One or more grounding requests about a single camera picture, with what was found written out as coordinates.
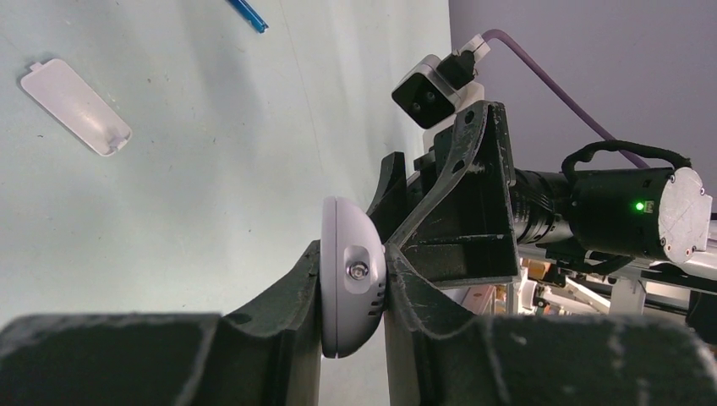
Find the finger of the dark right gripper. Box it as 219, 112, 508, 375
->
389, 101, 519, 288
366, 151, 418, 241

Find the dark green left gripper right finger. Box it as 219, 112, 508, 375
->
384, 245, 716, 405

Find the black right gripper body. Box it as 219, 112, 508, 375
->
414, 140, 714, 282

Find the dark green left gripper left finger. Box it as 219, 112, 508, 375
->
1, 242, 321, 405

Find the white remote control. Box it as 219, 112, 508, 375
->
319, 196, 387, 359

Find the white battery cover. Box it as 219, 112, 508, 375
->
19, 58, 133, 157

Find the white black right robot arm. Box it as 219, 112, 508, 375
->
368, 101, 716, 311

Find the blue AAA battery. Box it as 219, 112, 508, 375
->
227, 0, 269, 34

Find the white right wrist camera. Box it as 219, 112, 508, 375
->
391, 35, 490, 151

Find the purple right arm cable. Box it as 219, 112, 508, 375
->
481, 29, 651, 169

